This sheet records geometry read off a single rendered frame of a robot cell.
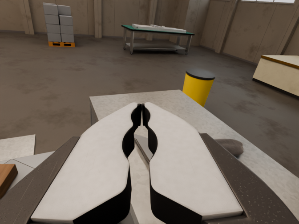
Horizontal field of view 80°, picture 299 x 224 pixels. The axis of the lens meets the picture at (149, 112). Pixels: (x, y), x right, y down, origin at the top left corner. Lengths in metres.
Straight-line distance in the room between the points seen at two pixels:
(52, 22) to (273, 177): 6.75
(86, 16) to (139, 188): 8.91
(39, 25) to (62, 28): 2.29
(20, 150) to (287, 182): 1.24
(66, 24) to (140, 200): 6.65
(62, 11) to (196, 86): 5.59
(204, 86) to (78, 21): 7.29
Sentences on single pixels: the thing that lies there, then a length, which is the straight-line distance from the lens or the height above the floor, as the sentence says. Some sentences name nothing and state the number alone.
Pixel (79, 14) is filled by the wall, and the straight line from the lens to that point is 9.20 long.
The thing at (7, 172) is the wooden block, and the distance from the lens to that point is 0.89.
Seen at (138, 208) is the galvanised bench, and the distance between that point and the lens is 0.55.
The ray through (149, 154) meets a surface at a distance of 0.64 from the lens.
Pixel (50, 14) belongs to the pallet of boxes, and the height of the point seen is 0.94.
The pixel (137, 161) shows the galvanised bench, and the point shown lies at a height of 1.05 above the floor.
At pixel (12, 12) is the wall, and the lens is 9.15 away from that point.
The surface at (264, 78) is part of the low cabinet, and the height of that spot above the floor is 0.17.
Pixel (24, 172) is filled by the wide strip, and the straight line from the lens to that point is 0.94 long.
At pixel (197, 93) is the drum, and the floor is 0.47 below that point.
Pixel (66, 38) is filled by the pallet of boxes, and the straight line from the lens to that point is 7.02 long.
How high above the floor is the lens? 1.52
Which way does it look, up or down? 30 degrees down
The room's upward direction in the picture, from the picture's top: 8 degrees clockwise
